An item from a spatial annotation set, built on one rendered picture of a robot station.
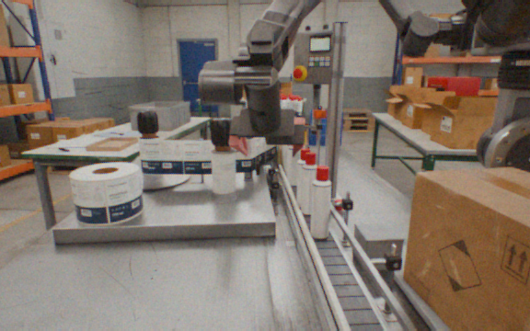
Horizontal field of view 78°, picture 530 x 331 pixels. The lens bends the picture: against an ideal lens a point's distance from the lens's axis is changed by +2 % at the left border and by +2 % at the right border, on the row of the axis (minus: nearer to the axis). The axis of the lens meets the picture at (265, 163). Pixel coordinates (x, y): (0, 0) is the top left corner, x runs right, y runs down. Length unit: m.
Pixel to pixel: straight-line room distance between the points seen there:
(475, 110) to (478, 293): 2.16
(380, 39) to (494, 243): 8.45
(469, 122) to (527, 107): 1.76
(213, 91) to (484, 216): 0.49
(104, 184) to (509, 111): 1.10
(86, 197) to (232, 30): 8.16
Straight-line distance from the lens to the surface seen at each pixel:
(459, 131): 2.77
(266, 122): 0.56
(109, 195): 1.09
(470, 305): 0.73
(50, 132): 5.10
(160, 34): 9.71
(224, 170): 1.14
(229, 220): 1.05
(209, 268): 0.92
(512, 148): 0.95
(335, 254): 0.89
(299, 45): 1.32
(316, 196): 0.90
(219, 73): 0.54
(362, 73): 8.89
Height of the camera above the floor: 1.33
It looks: 16 degrees down
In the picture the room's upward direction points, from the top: straight up
